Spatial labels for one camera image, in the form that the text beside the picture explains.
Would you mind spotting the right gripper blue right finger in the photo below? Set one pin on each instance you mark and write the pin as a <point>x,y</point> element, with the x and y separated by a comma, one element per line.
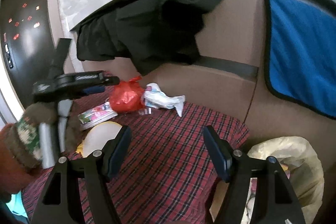
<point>220,152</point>

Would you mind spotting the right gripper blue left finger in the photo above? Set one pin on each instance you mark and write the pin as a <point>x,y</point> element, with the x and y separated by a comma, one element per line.
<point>115,151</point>

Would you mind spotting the round yellow white scrubber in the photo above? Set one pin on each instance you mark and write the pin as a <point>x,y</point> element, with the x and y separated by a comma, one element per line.
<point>97,137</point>

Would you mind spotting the kleenex tissue pack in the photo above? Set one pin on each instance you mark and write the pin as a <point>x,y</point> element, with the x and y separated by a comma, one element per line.
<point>96,115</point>

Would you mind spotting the gloved left hand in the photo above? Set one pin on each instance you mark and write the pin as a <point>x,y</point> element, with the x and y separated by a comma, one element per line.
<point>23,141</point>

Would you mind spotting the red plaid tablecloth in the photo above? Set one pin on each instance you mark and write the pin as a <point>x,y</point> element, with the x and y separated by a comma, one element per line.
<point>167,174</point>

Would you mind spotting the red plastic bag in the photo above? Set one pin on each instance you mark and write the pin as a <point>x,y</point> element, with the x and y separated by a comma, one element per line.
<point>127,96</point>

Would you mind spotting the black refrigerator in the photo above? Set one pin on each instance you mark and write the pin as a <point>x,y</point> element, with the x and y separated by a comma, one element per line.
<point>27,44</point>

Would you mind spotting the white crumpled paper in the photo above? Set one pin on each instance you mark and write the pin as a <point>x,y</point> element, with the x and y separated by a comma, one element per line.
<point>155,98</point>

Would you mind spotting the beige bin liner bag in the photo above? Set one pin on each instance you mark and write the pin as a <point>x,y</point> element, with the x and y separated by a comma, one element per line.
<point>306,172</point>

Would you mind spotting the black cloth on counter edge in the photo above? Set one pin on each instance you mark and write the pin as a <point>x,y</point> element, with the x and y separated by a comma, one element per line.
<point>148,32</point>

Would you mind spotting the blue towel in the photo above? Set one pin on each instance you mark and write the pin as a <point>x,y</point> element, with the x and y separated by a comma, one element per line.
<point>299,58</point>

